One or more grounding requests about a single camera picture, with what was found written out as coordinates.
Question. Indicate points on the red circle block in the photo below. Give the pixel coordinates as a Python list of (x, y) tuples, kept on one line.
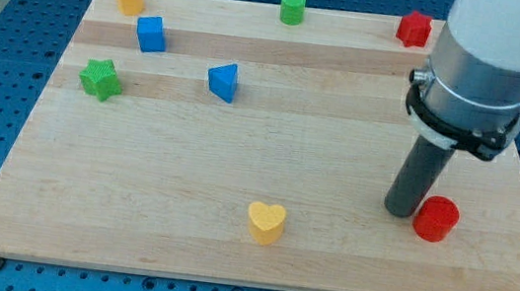
[(437, 216)]

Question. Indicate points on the red star block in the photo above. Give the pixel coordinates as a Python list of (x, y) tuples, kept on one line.
[(414, 29)]

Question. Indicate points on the blue cube block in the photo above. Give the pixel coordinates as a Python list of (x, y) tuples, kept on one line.
[(150, 34)]

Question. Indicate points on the green cylinder block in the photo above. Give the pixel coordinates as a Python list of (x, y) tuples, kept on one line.
[(292, 11)]

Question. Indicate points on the green star block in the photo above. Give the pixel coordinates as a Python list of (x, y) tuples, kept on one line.
[(99, 79)]

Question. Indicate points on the light wooden board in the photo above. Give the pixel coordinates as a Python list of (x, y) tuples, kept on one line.
[(158, 180)]

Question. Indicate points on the blue triangle block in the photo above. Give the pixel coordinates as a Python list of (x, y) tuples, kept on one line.
[(222, 81)]

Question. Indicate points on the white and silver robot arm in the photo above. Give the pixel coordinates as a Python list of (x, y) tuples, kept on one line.
[(467, 95)]

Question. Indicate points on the yellow heart block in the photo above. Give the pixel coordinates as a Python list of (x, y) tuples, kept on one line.
[(266, 222)]

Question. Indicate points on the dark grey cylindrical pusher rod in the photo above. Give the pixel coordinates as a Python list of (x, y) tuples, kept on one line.
[(420, 170)]

